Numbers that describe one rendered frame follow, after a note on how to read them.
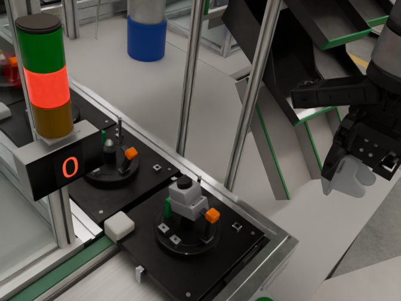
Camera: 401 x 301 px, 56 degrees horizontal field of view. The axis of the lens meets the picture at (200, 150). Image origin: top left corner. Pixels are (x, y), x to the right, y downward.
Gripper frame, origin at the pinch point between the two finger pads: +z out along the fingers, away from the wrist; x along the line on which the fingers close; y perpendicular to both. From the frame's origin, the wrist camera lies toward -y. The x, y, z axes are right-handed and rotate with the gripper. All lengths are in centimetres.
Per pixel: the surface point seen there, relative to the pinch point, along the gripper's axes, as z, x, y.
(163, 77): 37, 47, -81
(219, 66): 37, 73, -74
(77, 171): 4.4, -22.8, -29.2
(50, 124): -5.3, -25.5, -29.9
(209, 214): 15.7, -5.8, -15.0
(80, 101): 26, 5, -72
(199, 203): 15.8, -5.1, -18.1
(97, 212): 26.1, -15.6, -35.9
